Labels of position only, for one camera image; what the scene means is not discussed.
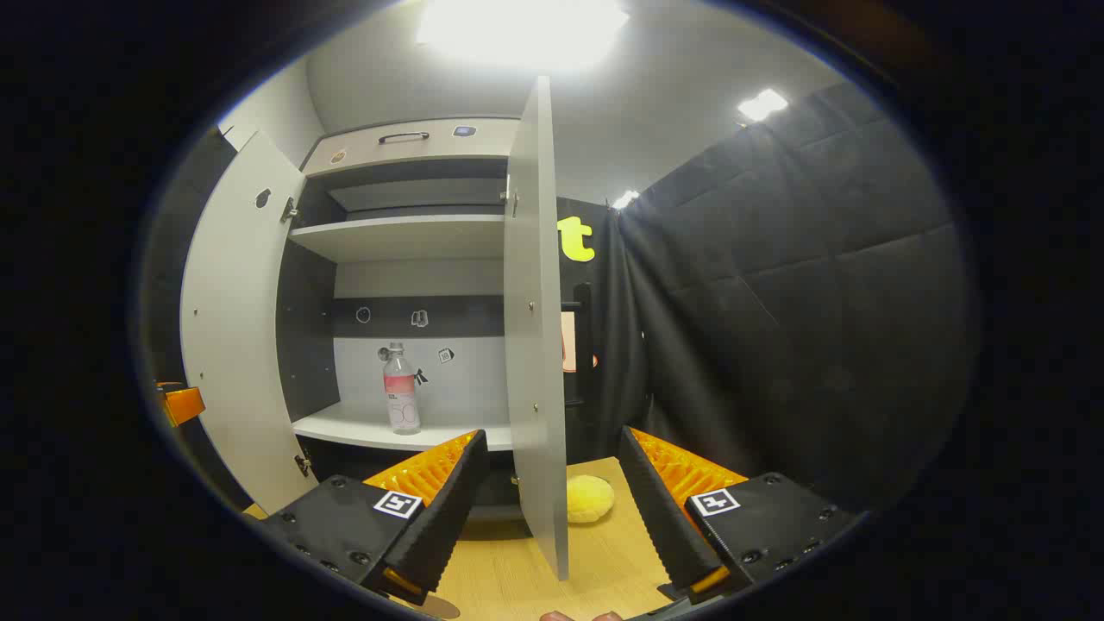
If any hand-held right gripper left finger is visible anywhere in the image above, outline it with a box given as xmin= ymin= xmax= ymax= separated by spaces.
xmin=259 ymin=429 xmax=490 ymax=606

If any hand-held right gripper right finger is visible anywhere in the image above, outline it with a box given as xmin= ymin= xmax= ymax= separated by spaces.
xmin=618 ymin=425 xmax=863 ymax=605

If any grey cabinet door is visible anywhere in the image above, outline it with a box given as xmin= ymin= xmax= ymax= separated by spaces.
xmin=179 ymin=129 xmax=320 ymax=516
xmin=503 ymin=76 xmax=572 ymax=581

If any round coaster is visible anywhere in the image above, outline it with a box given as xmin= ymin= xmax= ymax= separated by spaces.
xmin=392 ymin=591 xmax=462 ymax=620

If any clear bottle with pink label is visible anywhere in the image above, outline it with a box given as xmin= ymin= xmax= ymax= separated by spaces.
xmin=382 ymin=342 xmax=422 ymax=435

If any grey open cabinet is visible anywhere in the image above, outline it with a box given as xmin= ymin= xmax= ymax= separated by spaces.
xmin=276 ymin=116 xmax=527 ymax=523

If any grey cabinet drawer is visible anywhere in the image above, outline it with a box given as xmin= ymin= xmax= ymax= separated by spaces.
xmin=302 ymin=118 xmax=521 ymax=178

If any black backdrop cloth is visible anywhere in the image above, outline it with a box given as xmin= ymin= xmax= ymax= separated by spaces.
xmin=556 ymin=82 xmax=980 ymax=514

